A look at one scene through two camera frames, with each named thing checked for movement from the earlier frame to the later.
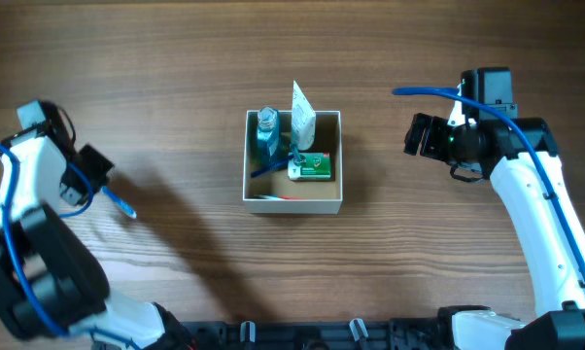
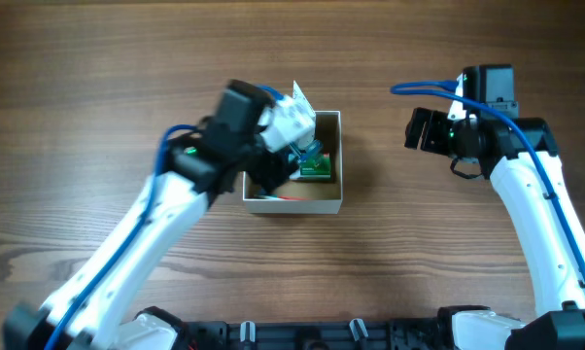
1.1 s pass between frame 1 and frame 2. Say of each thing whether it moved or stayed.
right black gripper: stayed
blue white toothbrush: moved
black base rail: stayed
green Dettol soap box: stayed
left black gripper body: moved
